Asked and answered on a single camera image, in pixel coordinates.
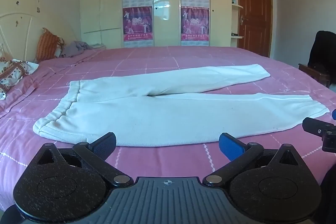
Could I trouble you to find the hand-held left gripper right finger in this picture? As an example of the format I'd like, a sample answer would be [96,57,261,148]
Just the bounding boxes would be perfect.
[203,132,305,188]

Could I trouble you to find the cream headboard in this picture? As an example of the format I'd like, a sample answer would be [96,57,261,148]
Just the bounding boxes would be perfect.
[0,0,82,63]

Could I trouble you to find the cream corner shelves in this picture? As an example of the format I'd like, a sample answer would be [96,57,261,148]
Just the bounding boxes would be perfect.
[230,0,244,47]

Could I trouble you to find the brown wooden door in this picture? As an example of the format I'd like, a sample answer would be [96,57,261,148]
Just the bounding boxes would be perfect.
[236,0,273,58]

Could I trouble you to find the patterned white orange pillow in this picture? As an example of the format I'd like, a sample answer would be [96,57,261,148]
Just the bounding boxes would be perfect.
[0,57,40,100]

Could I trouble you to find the grey crumpled cloth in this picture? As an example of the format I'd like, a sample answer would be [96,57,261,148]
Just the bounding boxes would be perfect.
[61,41,95,58]

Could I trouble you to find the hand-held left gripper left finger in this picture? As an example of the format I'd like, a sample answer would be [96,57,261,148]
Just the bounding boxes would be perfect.
[34,132,134,188]

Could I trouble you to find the wooden chair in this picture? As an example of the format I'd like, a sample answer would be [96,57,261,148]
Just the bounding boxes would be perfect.
[298,63,331,88]

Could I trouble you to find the bed with pink checked sheet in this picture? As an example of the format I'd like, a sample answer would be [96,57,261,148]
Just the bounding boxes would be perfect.
[0,46,336,215]

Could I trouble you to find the orange striped pillow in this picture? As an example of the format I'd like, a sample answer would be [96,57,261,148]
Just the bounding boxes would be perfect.
[35,28,65,62]

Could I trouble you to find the white pants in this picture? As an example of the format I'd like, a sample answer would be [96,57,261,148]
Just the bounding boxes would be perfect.
[33,64,330,147]

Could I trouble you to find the black jacket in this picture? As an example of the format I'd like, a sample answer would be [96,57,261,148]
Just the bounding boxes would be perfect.
[307,30,336,81]

